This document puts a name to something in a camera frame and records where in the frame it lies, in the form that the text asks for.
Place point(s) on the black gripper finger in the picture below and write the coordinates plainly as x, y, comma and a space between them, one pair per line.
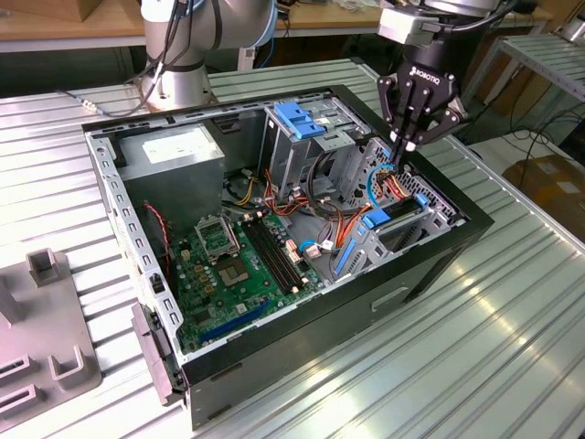
445, 116
390, 100

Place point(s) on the hard disk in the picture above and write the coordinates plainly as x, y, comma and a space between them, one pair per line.
377, 218

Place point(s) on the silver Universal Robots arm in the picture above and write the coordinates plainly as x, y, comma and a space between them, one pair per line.
173, 55

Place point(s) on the grey perforated disk bay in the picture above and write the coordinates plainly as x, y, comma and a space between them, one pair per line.
425, 185

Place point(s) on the wooden workbench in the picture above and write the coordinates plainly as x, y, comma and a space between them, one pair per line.
343, 20

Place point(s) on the blue plastic drive latch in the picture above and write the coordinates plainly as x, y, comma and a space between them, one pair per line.
297, 121

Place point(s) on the grey optical drive cage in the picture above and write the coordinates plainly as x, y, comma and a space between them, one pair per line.
292, 160

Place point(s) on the metal slat side table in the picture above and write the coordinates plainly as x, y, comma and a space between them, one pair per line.
548, 59

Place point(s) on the labelled cardboard box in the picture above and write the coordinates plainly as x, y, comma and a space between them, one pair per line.
548, 183

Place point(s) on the silver metal cylinder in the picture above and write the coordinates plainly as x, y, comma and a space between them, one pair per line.
573, 29

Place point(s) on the black RAM slot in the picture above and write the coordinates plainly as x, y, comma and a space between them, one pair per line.
266, 260
281, 253

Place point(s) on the white power supply label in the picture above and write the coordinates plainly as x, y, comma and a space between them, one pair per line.
178, 147

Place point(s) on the grey power supply unit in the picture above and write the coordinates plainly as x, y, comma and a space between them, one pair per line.
183, 187

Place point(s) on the CPU socket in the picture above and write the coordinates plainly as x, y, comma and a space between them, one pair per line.
232, 274

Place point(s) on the green motherboard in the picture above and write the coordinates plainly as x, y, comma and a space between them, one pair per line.
256, 295

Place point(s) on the black open PC case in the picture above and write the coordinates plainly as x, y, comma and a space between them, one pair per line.
320, 329

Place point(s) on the blue expansion slot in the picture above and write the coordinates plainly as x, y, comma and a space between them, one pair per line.
233, 322

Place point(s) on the plain brown cardboard box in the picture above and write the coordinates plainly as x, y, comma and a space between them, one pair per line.
109, 7

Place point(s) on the grey parts rack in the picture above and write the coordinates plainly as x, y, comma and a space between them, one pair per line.
41, 329

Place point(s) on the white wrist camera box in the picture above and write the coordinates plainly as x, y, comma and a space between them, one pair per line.
402, 27

